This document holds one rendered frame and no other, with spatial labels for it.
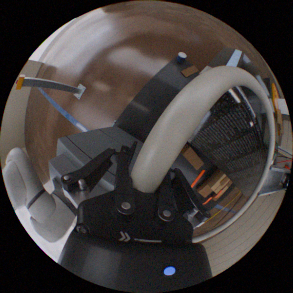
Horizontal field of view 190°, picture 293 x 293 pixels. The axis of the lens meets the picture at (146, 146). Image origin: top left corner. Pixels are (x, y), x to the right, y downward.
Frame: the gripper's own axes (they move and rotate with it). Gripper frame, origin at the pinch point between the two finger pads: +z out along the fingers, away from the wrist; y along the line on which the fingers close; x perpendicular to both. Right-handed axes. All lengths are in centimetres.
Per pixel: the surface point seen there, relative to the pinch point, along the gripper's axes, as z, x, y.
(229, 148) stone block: 12.6, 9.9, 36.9
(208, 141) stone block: 18.1, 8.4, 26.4
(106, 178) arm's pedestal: 11.4, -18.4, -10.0
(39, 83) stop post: 21, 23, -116
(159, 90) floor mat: 87, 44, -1
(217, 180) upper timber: 63, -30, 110
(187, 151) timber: 72, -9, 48
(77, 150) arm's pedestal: 15.3, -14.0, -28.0
